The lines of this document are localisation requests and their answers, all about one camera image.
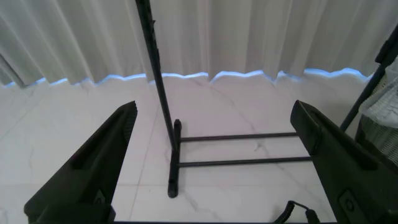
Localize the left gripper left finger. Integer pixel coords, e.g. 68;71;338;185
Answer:
24;100;138;223

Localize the white laundry basket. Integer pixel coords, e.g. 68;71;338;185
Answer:
354;57;398;167

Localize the black clothes rack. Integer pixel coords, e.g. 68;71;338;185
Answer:
135;0;398;199

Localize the black cable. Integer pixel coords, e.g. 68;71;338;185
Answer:
273;200;321;223

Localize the white curtain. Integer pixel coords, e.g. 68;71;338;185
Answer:
0;0;398;86

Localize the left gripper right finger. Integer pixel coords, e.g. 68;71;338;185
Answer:
290;99;398;223

